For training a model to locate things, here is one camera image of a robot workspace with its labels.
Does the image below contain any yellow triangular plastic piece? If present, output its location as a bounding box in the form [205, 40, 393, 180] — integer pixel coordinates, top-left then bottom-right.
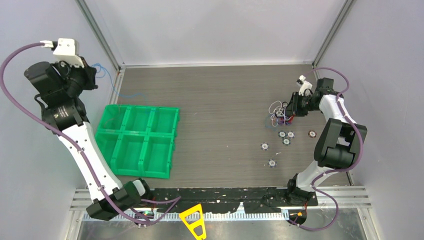
[178, 203, 207, 240]

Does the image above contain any blue thin wire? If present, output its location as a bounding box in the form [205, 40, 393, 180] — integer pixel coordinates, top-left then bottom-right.
[92, 62, 150, 104]

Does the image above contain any blue poker chip near front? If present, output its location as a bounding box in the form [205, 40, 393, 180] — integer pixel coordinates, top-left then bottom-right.
[268, 159, 277, 168]

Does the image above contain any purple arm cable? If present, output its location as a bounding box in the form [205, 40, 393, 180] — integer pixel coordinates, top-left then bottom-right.
[0, 42, 182, 227]
[288, 67, 366, 232]

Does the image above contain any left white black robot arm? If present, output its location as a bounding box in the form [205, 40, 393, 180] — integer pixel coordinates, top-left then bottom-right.
[24, 60, 154, 221]

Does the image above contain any multicolour cable bundle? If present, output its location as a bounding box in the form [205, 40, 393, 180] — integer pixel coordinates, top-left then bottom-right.
[263, 100, 297, 130]

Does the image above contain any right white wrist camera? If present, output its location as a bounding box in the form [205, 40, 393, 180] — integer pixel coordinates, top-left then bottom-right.
[296, 75, 313, 96]

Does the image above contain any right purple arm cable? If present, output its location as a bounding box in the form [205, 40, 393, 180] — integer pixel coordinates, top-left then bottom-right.
[288, 67, 366, 232]

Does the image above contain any white slotted cable duct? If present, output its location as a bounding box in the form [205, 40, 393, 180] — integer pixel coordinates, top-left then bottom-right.
[82, 209, 289, 222]

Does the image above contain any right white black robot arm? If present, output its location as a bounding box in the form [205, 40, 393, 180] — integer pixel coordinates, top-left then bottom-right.
[285, 75, 368, 205]

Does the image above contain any blue white poker chip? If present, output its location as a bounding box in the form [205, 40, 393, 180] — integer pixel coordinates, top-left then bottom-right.
[260, 142, 269, 151]

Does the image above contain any grey poker chip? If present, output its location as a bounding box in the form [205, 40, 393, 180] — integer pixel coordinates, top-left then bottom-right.
[278, 130, 287, 138]

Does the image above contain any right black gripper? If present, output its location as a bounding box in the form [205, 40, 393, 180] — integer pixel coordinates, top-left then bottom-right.
[282, 91, 321, 117]

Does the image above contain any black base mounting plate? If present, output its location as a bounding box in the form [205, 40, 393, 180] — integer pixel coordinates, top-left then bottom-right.
[149, 186, 318, 214]

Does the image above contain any dark green poker chip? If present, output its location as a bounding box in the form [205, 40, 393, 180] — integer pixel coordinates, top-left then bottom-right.
[282, 138, 291, 146]

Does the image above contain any green six-compartment tray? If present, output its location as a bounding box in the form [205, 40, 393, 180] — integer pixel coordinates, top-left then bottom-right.
[95, 104, 180, 179]

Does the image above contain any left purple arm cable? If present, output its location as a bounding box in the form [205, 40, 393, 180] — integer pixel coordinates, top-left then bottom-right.
[0, 42, 182, 227]

